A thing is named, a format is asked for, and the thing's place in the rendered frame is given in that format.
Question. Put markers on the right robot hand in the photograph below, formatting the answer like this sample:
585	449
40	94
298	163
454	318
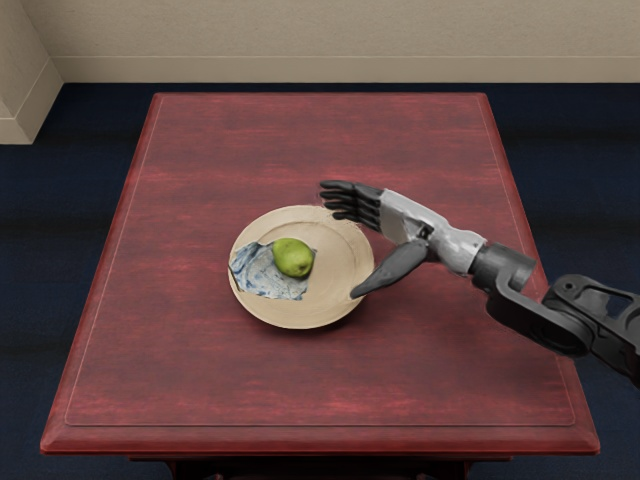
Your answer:
400	215

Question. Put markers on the beige plate with blue pattern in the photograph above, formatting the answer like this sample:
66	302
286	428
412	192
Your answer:
330	280

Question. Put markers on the green pear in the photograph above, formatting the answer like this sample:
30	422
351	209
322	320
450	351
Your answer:
293	257

